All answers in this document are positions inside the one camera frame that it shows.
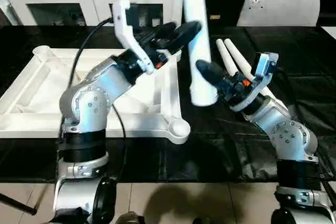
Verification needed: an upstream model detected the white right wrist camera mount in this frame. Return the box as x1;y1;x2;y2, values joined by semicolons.
230;52;280;112

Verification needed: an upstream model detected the black stand leg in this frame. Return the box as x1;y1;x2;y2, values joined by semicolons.
0;192;37;216

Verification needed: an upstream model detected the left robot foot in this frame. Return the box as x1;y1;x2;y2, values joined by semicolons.
115;212;145;224

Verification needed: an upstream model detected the white plastic table top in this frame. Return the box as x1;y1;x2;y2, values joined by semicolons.
0;46;192;145

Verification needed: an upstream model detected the white plastic chair shell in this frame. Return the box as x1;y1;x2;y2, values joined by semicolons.
237;0;321;27

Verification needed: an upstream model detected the white side table board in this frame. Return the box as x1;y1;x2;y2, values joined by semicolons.
321;26;336;40

